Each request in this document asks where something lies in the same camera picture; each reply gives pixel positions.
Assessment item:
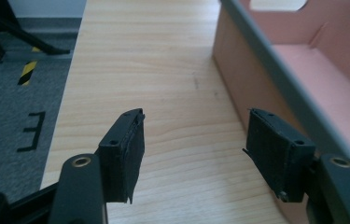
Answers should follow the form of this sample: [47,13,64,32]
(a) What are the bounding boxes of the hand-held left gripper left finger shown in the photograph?
[94,107,147,205]

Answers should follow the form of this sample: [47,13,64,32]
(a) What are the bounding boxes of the pink storage box grey rim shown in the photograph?
[212,0,350,224]

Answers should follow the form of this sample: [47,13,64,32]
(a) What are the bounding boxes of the yellow black striped floor tape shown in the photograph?
[17,46,42,87]

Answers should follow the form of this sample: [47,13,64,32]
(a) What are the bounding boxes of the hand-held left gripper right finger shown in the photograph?
[242,107,316,203]

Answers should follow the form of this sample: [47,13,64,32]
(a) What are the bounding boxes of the black floor tape mark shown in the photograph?
[16,111,47,153]

